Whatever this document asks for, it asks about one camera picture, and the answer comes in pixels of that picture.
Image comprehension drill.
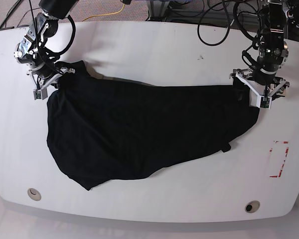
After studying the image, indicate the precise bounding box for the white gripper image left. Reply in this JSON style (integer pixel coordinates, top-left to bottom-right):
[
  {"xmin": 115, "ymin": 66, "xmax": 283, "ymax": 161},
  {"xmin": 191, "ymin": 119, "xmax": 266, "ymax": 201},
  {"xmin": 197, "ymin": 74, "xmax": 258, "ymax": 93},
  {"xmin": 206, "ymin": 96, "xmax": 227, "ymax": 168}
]
[{"xmin": 27, "ymin": 63, "xmax": 75, "ymax": 100}]

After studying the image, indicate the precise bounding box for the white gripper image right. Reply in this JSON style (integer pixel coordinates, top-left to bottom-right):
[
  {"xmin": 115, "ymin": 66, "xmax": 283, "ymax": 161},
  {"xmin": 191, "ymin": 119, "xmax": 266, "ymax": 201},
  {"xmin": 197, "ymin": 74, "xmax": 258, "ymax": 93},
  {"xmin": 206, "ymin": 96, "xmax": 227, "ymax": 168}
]
[{"xmin": 230, "ymin": 68, "xmax": 290, "ymax": 109}]

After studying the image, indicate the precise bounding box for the black t-shirt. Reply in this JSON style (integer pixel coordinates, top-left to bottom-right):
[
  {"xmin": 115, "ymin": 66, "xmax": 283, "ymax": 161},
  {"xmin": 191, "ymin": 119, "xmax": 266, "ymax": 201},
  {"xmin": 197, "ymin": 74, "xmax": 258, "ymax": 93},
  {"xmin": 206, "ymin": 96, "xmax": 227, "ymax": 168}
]
[{"xmin": 47, "ymin": 61, "xmax": 260, "ymax": 190}]

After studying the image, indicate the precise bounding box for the red tape rectangle marking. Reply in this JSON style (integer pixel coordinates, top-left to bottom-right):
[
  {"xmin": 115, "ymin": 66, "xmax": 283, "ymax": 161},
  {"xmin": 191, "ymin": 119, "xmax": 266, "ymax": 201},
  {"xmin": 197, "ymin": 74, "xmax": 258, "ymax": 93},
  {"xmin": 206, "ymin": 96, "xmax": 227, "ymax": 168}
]
[{"xmin": 267, "ymin": 141, "xmax": 290, "ymax": 178}]

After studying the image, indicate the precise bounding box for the black cable image right arm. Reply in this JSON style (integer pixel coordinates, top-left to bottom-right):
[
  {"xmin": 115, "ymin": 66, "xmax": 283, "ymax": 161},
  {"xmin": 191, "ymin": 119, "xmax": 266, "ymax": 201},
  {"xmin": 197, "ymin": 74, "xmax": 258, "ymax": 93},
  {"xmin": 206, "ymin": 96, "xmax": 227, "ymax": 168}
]
[{"xmin": 196, "ymin": 0, "xmax": 264, "ymax": 67}]

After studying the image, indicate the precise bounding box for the black cable image arm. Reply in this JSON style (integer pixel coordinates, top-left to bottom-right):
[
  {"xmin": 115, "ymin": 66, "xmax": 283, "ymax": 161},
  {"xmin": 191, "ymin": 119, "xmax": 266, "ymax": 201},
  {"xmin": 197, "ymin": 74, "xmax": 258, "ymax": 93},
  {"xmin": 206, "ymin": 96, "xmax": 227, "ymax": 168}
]
[
  {"xmin": 196, "ymin": 0, "xmax": 264, "ymax": 67},
  {"xmin": 15, "ymin": 0, "xmax": 78, "ymax": 68}
]

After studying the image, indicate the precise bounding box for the black cable image left arm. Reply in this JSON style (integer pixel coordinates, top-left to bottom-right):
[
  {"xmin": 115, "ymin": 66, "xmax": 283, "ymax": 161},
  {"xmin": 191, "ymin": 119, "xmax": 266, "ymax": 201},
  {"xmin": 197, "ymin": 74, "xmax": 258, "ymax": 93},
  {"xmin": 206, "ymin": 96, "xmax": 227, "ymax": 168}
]
[{"xmin": 15, "ymin": 0, "xmax": 78, "ymax": 68}]

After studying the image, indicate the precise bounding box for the left table cable grommet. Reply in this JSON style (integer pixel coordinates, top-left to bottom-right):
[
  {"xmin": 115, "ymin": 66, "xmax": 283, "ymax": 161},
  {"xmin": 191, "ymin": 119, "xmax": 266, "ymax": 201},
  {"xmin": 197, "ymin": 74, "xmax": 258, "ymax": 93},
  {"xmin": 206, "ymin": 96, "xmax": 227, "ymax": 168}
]
[{"xmin": 27, "ymin": 188, "xmax": 42, "ymax": 201}]

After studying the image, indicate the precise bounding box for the table cable grommet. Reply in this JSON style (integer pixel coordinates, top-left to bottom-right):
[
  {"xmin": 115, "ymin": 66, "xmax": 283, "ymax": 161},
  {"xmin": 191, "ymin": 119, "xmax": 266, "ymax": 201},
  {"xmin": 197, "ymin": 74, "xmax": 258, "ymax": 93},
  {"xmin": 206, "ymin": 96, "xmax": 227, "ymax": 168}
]
[
  {"xmin": 245, "ymin": 201, "xmax": 260, "ymax": 214},
  {"xmin": 27, "ymin": 188, "xmax": 42, "ymax": 201}
]

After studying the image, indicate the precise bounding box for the right table cable grommet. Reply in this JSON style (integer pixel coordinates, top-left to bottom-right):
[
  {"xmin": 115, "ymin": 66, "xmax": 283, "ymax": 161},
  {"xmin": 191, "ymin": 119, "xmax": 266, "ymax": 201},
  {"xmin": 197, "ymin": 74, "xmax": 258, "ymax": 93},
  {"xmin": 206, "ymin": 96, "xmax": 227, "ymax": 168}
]
[{"xmin": 245, "ymin": 201, "xmax": 260, "ymax": 214}]

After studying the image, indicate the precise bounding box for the yellow cable on floor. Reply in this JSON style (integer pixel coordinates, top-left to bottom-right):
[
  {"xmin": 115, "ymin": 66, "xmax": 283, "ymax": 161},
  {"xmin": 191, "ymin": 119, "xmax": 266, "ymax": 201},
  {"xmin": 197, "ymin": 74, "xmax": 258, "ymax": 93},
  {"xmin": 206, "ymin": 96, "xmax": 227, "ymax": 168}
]
[{"xmin": 82, "ymin": 4, "xmax": 125, "ymax": 22}]

